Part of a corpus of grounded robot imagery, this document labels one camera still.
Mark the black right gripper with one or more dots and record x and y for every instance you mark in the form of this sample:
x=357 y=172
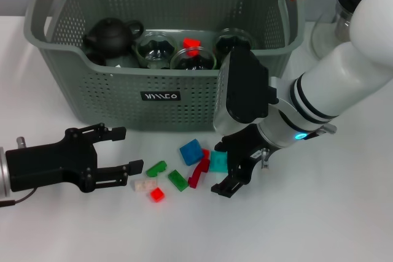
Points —
x=244 y=151

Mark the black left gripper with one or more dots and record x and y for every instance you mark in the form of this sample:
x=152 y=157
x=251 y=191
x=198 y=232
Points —
x=52 y=164

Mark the cyan square brick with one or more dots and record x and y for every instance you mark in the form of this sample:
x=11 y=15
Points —
x=218 y=162

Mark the small red square brick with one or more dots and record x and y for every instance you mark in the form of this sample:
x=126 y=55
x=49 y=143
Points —
x=157 y=194

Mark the glass teacup black sleeve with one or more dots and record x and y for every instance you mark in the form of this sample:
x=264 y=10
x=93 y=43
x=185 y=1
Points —
x=156 y=50
x=227 y=42
x=196 y=62

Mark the red slope brick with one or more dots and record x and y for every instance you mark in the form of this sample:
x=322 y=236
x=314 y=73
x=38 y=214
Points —
x=191 y=42

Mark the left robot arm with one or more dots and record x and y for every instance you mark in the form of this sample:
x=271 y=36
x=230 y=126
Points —
x=4 y=173

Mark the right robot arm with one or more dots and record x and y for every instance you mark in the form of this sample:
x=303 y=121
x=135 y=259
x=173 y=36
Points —
x=337 y=75

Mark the grey perforated storage bin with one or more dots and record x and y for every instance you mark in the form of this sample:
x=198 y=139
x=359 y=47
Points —
x=153 y=105

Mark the small black teacup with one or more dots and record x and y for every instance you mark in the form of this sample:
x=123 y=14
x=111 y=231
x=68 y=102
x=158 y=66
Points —
x=95 y=58

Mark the small red round brick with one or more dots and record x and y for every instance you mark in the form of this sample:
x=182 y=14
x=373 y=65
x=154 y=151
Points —
x=206 y=152

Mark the dark red curved brick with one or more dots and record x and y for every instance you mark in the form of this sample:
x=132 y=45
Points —
x=198 y=176

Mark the blue square brick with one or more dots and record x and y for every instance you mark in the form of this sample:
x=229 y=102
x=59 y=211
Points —
x=192 y=153

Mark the clear network plug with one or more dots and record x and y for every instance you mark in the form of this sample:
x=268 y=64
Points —
x=264 y=159

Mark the translucent white long brick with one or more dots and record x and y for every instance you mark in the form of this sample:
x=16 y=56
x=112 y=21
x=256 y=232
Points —
x=144 y=185

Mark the green arch brick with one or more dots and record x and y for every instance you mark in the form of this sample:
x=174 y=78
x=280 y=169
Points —
x=155 y=169

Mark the green rectangular brick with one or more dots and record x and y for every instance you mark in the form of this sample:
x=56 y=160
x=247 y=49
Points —
x=178 y=179

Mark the silver cylindrical connector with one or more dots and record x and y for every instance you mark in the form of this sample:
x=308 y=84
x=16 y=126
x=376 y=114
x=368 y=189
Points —
x=21 y=142

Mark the black clay teapot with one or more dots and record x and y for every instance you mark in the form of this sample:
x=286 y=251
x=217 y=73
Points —
x=109 y=38

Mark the glass pitcher black lid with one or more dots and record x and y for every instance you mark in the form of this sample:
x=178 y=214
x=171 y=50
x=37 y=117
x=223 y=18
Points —
x=328 y=29

